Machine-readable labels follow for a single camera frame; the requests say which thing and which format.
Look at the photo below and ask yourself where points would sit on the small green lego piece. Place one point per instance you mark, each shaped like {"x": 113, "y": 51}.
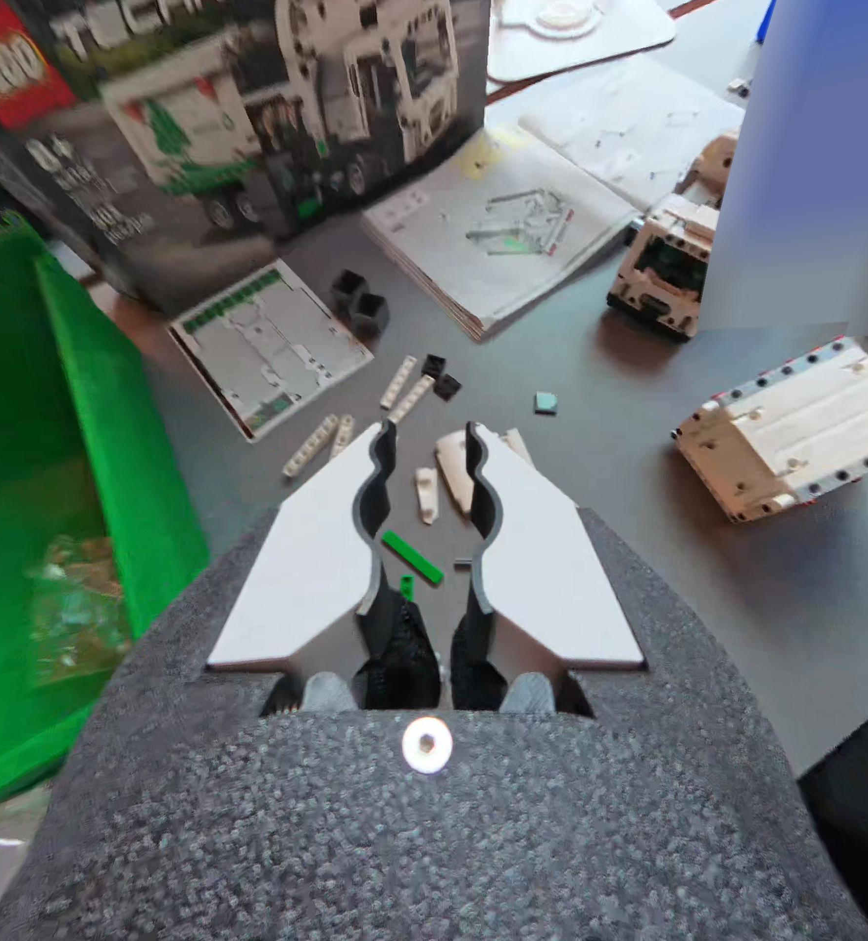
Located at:
{"x": 406, "y": 586}

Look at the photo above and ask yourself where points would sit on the green plastic bin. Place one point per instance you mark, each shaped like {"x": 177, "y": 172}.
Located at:
{"x": 110, "y": 412}

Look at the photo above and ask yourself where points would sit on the white lego beam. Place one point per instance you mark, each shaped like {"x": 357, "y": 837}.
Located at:
{"x": 342, "y": 435}
{"x": 398, "y": 382}
{"x": 412, "y": 399}
{"x": 311, "y": 445}

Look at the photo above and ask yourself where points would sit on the green lego beam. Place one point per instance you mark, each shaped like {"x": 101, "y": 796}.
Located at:
{"x": 412, "y": 557}

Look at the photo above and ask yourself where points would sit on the lego set cardboard box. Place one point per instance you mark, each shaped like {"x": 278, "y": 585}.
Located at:
{"x": 184, "y": 73}

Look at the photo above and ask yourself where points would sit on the wooden book stand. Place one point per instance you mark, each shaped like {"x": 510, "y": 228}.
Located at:
{"x": 588, "y": 51}

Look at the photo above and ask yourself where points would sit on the small black plastic cup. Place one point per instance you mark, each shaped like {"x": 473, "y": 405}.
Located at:
{"x": 371, "y": 316}
{"x": 347, "y": 290}

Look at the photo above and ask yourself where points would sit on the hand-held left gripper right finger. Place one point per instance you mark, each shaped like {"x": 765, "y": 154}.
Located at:
{"x": 544, "y": 573}

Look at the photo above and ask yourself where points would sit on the white lego truck container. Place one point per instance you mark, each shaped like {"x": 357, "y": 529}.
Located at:
{"x": 794, "y": 434}

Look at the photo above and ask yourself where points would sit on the small white lego piece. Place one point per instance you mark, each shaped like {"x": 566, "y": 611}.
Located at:
{"x": 427, "y": 496}

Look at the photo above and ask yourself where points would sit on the lego instruction booklet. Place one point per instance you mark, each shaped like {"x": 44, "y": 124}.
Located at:
{"x": 522, "y": 242}

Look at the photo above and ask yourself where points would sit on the white curved lego panel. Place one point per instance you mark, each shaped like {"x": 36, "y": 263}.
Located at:
{"x": 452, "y": 463}
{"x": 518, "y": 445}

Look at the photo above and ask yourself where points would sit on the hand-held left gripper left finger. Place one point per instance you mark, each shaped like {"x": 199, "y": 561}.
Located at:
{"x": 301, "y": 573}

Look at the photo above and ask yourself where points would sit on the small black lego brick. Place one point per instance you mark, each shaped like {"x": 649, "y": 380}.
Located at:
{"x": 448, "y": 387}
{"x": 434, "y": 366}

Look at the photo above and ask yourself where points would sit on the lego sticker sheet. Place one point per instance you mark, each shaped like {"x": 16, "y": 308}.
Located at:
{"x": 272, "y": 345}

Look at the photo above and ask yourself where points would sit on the small teal lego tile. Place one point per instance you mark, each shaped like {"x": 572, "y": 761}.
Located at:
{"x": 546, "y": 403}

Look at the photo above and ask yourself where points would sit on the white green lego truck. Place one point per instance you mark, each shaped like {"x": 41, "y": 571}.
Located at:
{"x": 662, "y": 242}

